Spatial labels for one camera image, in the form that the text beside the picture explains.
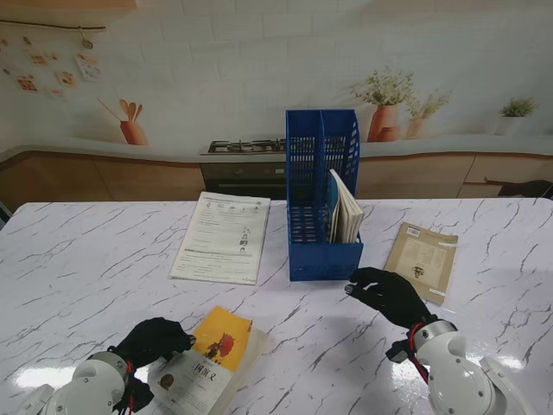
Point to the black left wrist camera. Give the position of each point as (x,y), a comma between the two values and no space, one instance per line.
(138,395)

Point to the blue plastic file holder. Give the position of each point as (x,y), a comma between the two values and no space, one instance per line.
(324,259)

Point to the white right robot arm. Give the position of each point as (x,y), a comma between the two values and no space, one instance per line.
(458,376)

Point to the yellow and white cover book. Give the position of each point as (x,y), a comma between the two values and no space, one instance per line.
(220,333)

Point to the wooden hanging rail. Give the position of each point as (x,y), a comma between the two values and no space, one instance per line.
(52,25)

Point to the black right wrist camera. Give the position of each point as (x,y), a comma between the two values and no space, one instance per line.
(397,351)

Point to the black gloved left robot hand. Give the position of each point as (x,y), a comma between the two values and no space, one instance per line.
(151,341)

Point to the gas hob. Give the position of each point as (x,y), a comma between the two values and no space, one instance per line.
(246,147)

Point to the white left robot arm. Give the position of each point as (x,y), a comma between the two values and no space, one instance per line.
(86,384)

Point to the beige cover book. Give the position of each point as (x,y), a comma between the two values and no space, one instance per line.
(419,263)

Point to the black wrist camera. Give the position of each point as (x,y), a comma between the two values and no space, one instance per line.
(138,395)
(397,351)

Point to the light blue cover book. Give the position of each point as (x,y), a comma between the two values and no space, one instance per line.
(345,216)

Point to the hanging white note card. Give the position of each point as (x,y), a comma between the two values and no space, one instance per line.
(88,67)

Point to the white printed worksheet booklet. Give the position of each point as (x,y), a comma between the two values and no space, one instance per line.
(220,233)

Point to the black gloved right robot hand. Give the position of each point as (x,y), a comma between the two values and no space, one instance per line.
(393,298)

